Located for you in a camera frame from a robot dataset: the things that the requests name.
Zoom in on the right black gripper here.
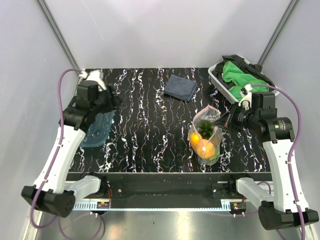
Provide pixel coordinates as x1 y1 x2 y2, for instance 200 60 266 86
213 101 259 133

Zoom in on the clear zip top bag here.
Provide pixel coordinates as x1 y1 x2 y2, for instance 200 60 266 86
188 105 223 166

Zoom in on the fake yellow mango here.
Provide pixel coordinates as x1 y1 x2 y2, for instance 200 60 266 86
189 132 201 148

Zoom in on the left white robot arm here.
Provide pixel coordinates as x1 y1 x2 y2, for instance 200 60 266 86
21 80 123 218

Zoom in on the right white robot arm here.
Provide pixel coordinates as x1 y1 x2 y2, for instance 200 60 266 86
214 91 319 230

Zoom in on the fake orange pineapple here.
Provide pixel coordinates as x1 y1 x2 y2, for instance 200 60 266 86
198 120 215 140

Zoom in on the fake green pepper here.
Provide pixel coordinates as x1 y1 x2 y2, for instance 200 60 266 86
210 147 220 161

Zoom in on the fake peach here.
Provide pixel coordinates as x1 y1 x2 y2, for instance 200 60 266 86
196 139 216 160

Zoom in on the blue transparent plastic bin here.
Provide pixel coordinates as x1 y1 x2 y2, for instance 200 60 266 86
79 111 115 148

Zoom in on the white laundry basket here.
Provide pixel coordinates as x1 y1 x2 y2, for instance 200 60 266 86
208 56 273 103

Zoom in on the green cloth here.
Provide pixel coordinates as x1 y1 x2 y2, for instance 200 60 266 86
222 61 269 101

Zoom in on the black cloth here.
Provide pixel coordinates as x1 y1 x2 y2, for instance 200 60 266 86
211 54 274 90

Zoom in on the folded dark blue cloth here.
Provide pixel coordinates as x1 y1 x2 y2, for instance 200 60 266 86
163 74 198 102

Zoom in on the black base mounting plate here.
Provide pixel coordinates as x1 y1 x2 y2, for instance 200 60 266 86
79 172 258 210

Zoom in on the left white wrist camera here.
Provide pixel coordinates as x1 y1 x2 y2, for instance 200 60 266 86
78 69 107 92

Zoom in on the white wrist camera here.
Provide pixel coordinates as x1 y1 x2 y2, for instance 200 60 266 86
238 84 253 111
78 69 107 92

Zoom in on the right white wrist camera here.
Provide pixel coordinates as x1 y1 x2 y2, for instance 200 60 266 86
238 84 253 111

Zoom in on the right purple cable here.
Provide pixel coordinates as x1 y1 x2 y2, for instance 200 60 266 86
249 84 306 240

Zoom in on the purple cable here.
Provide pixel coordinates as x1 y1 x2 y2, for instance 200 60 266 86
249 84 306 240
29 69 105 238

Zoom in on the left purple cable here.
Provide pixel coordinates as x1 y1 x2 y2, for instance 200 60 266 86
29 69 105 238

